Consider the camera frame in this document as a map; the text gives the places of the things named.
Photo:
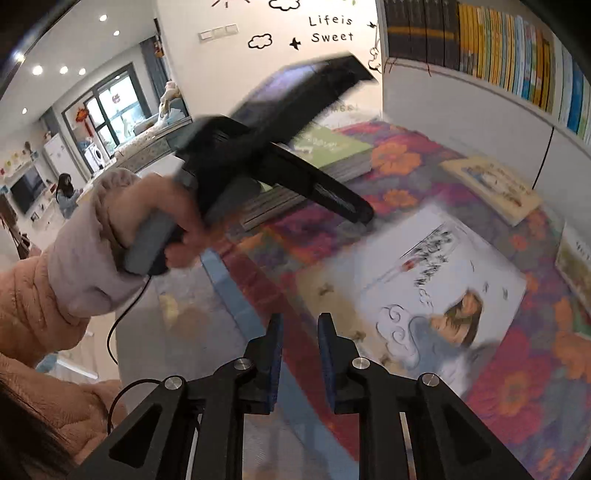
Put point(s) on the black lettering wall decal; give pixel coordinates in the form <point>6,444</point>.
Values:
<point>332,28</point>

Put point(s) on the white fridge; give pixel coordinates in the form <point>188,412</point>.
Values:
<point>57,154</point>

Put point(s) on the dark framed window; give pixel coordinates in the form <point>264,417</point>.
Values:
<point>117,104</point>

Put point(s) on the white bookshelf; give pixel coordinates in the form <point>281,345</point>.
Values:
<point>461,124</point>

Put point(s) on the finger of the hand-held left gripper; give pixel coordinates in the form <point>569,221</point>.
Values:
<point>323,191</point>

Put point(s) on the person's left forearm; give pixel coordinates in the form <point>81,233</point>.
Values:
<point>78,277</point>

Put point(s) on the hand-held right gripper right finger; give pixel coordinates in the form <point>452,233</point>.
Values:
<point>325,355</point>

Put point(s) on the black television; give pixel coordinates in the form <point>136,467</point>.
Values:
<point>27,187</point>

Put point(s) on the red lantern decoration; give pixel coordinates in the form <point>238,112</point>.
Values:
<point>82,114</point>

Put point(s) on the peach quilted jacket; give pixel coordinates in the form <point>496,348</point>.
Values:
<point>69,415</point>

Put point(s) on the person's left hand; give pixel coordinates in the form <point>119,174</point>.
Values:
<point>180,207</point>

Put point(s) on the person's dark hair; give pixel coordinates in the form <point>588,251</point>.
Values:
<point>23,443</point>

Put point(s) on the group of ceiling spotlights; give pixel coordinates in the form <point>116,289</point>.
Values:
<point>63,70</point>

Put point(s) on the white wall switch panel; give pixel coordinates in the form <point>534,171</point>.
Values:
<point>218,32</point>

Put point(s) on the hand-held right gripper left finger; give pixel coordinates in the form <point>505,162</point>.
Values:
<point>276,360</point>

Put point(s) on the red sun wall decal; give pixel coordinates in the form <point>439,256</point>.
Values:
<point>228,2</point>

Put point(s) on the floral blanket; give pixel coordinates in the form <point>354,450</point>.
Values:
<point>508,392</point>

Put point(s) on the white book flying woman cover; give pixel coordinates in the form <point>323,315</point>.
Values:
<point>415,295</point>

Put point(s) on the white plush toy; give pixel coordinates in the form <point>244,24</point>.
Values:
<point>169,94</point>

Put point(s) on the pale blue book green meadow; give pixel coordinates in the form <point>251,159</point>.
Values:
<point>577,267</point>

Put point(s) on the small black cloud wall decal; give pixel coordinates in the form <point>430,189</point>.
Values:
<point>260,41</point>

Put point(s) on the grey sofa bed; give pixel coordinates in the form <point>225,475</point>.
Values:
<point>147,138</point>

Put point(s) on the medium black cloud wall decal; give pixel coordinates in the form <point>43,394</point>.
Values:
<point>284,3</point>

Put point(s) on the white bear wall decal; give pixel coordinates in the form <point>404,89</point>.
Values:
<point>375,55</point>

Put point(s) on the white washing machine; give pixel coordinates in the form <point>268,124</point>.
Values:
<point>95,158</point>

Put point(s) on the red bookmark ribbon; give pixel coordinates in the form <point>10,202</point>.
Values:
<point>428,69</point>
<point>388,67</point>

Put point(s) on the black bird wall decal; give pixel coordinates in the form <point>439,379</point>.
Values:
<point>295,44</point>

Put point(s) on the yellow illustrated book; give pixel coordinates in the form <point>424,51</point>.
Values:
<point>494,180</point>

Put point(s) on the row of black and yellow books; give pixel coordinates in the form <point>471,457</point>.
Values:
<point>485,41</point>

